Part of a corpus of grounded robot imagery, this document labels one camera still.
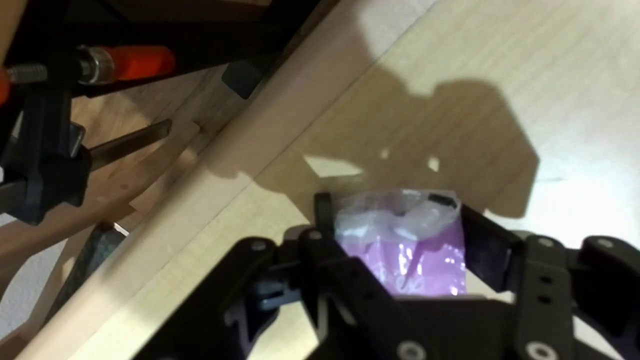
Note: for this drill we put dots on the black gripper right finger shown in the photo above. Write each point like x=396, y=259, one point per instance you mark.
x=536, y=324

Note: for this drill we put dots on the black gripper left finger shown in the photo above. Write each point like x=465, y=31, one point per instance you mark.
x=347, y=305

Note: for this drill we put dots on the purple packet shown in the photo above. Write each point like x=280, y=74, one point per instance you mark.
x=411, y=240

